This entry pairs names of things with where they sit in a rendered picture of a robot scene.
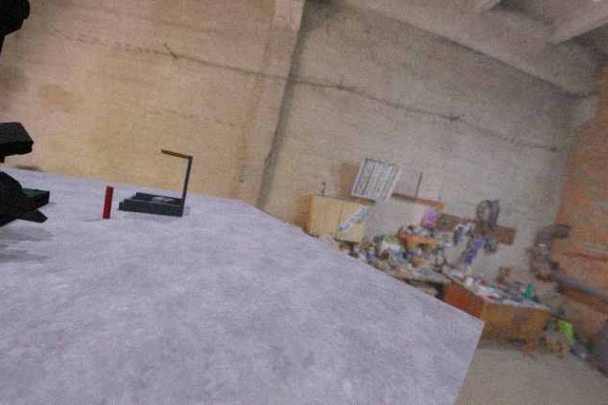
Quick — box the red peg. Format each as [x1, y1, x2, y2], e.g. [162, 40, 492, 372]
[103, 186, 113, 219]

